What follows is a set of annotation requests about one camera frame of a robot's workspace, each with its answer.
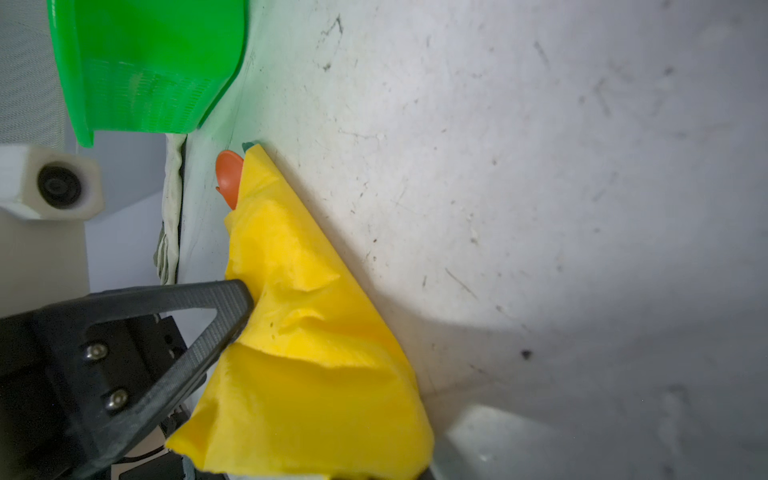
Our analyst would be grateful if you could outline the white mesh two-tier shelf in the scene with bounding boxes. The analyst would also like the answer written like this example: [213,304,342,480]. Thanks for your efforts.
[1,1,66,150]

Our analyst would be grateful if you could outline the orange plastic spoon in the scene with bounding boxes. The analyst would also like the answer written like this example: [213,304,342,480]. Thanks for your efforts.
[215,150,244,210]

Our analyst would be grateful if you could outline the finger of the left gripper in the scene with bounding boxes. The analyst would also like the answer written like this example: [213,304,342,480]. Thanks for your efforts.
[1,280,254,479]

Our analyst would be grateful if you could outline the yellow paper napkin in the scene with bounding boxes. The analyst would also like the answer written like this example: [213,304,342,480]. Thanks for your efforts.
[167,146,434,479]

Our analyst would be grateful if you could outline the green plastic basket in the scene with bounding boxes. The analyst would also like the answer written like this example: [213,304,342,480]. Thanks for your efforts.
[47,0,248,148]

